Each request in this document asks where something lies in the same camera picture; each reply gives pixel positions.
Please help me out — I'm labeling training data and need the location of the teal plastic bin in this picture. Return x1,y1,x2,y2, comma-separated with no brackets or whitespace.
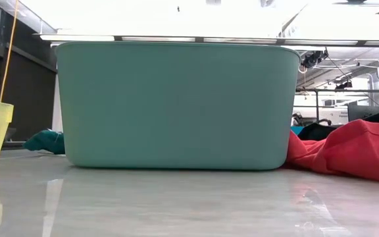
55,41,301,171

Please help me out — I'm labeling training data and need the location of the ceiling light strip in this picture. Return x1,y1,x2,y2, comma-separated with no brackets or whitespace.
39,34,379,47

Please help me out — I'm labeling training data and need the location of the black metal railing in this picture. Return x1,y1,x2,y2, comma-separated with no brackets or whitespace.
294,87,379,124

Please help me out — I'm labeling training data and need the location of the black cloth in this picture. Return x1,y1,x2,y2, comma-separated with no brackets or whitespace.
297,104,379,142

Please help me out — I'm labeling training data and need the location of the black hanging device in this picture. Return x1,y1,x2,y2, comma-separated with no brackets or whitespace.
301,49,329,69

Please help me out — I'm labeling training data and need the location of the dark green cloth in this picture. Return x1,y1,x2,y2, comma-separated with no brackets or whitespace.
23,129,66,155

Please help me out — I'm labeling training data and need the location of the red cloth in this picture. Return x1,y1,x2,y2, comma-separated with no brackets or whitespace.
284,118,379,184

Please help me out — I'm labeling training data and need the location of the black background monitor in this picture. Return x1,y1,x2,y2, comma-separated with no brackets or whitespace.
347,104,379,122

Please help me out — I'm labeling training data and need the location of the black aluminium table frame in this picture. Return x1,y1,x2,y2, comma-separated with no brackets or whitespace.
0,140,26,151

